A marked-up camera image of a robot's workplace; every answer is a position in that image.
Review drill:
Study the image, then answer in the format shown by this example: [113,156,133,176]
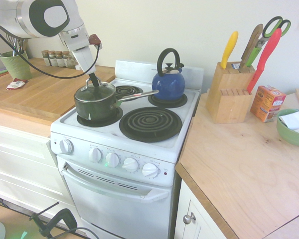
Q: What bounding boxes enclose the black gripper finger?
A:
[88,72,101,88]

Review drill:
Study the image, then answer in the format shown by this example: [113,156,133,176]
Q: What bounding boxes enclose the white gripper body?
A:
[71,45,97,76]

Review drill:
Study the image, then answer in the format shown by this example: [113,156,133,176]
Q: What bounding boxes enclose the glass pot lid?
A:
[74,78,116,103]

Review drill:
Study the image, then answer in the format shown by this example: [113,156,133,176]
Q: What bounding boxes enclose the clear glass shaker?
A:
[66,55,77,70]

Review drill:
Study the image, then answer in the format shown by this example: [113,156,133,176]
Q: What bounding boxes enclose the dark green saucepan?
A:
[73,89,160,121]

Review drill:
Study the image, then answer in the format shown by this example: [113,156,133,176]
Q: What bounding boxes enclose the small black coil burner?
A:
[113,85,144,99]
[76,106,124,128]
[148,92,188,109]

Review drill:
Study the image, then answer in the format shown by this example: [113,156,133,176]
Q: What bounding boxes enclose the green ribbed utensil cup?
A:
[0,50,32,81]

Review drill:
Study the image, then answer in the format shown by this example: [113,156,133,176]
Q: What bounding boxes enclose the metal whisk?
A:
[5,34,26,55]

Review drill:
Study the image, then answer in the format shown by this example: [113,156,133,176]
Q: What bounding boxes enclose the large black coil burner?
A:
[119,107,183,143]

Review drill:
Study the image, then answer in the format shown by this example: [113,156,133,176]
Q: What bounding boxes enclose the white stove knob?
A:
[88,147,104,164]
[122,157,139,173]
[59,138,74,155]
[105,152,121,168]
[141,163,159,179]

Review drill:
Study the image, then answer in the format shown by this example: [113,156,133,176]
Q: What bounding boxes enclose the red white packet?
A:
[5,79,27,91]

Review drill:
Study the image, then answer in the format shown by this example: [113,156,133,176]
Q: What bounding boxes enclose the white drawer cabinet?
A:
[0,121,78,221]

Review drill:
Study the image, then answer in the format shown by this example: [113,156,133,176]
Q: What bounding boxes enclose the white electric stove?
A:
[50,59,205,239]

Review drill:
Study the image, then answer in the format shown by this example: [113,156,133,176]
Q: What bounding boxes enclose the wooden knife block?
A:
[205,61,256,124]

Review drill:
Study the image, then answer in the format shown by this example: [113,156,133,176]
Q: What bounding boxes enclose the black clamp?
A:
[28,201,77,239]

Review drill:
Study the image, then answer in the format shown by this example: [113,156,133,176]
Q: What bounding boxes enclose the metal cabinet knob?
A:
[183,212,197,225]

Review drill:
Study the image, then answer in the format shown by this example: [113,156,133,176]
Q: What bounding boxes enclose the orange baking soda box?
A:
[250,85,288,123]

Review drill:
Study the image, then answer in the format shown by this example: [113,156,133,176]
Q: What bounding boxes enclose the red knife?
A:
[246,27,283,95]

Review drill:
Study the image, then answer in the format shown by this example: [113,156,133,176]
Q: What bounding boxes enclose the white cabinet with knob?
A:
[174,179,231,239]

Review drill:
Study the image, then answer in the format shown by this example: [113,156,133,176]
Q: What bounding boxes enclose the green black scissors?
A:
[254,15,292,49]

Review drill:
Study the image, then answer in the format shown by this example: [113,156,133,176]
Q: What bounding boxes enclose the green ceramic bowl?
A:
[276,108,299,148]

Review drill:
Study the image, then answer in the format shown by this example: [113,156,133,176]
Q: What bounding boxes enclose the white paper napkin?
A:
[279,109,299,136]

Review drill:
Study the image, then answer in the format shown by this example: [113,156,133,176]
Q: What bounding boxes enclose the brown cable plug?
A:
[88,34,103,51]

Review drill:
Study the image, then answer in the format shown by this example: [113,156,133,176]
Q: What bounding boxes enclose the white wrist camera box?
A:
[58,27,90,52]

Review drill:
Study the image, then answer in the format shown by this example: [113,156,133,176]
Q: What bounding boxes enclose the blue kettle black handle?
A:
[151,48,186,101]

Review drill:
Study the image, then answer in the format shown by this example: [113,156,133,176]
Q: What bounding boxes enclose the white oven door handle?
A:
[60,166,172,204]

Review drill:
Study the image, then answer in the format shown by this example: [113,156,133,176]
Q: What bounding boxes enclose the yellow handled knife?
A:
[220,30,239,71]

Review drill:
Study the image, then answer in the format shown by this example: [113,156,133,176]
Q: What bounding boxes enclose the wooden handled knife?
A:
[239,23,264,69]

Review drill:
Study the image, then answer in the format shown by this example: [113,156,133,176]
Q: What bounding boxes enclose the light green handled knife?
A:
[245,46,263,68]

